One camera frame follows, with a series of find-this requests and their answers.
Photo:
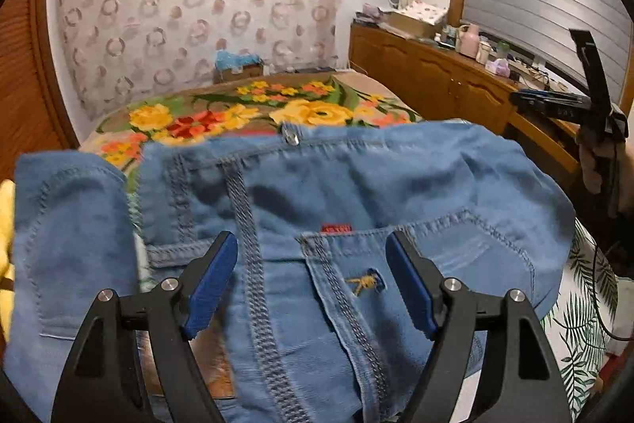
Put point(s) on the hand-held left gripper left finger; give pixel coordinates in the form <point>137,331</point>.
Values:
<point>213,284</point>

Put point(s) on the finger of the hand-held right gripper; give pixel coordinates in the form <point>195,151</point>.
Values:
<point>594,76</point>
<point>550,103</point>

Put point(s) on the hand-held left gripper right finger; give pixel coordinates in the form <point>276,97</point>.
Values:
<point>408,284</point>

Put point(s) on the blue denim pants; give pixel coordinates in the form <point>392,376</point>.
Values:
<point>346,175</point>
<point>69,229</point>

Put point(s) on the folded blue denim pants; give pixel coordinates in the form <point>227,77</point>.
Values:
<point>69,229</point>

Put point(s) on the person's right hand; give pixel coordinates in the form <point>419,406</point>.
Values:
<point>591,165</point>

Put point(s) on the green bottle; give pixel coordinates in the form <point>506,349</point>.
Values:
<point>502,50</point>

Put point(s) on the white cup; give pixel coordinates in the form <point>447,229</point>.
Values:
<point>484,53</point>

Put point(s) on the pink kettle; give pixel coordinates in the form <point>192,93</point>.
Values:
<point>469,40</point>

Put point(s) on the wooden cabinet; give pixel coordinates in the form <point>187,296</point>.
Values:
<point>421,66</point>

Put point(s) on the cardboard box with dotted lid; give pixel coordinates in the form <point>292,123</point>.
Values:
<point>421,14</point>

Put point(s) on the floral blanket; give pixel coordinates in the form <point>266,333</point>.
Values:
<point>307,111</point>

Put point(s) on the small cardboard box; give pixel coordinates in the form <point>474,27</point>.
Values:
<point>240,72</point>

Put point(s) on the yellow cloth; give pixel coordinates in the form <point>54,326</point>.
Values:
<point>6,229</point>

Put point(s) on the blue cloth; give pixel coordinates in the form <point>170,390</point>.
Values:
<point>235,58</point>

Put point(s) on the wooden louvered door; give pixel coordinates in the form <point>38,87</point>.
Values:
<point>25,81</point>

